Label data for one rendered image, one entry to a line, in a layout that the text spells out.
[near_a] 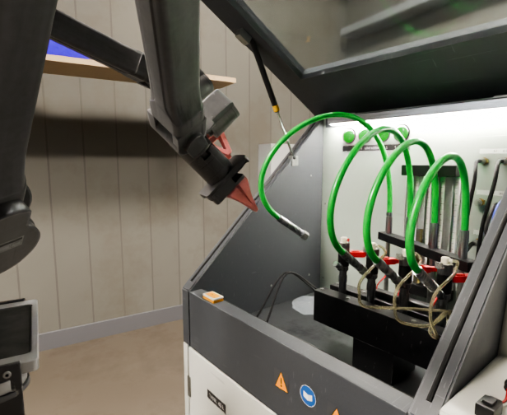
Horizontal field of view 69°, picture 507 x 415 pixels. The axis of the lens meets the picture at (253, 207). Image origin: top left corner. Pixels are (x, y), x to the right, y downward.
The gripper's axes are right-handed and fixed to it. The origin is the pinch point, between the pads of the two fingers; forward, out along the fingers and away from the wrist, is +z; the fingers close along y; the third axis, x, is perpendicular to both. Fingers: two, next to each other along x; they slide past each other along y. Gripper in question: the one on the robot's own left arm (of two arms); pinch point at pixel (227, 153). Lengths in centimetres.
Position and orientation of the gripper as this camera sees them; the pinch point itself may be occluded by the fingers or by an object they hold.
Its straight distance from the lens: 90.8
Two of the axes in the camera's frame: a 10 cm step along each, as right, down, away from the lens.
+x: -7.0, 7.0, -1.3
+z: 7.1, 7.0, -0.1
